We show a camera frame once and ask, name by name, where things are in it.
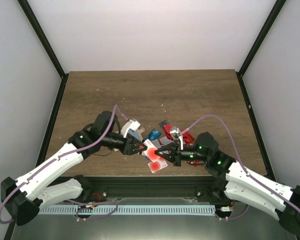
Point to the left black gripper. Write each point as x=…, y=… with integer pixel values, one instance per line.
x=130, y=145

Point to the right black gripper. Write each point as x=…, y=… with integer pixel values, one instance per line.
x=176, y=159

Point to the beige leather card holder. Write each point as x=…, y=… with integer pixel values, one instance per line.
x=134, y=133

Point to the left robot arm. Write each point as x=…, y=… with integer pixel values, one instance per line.
x=25, y=196

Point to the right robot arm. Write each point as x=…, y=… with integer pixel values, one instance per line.
x=236, y=182

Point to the white black red card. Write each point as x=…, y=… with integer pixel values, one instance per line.
x=161, y=142

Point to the blue card upper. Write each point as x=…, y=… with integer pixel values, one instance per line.
x=153, y=135

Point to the red gold card middle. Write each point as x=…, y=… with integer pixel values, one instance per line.
x=188, y=138

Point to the black aluminium frame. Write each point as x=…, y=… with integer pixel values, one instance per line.
x=161, y=186

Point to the light blue slotted cable duct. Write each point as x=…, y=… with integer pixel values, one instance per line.
x=142, y=210

